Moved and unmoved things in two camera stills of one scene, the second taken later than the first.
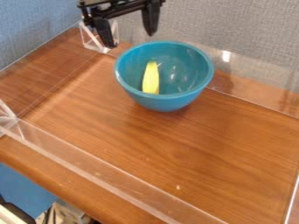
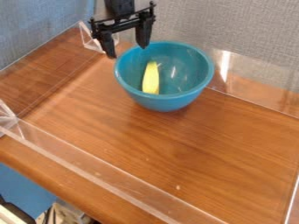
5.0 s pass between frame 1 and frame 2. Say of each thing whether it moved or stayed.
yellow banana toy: stayed
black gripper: moved
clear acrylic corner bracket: stayed
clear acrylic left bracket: stayed
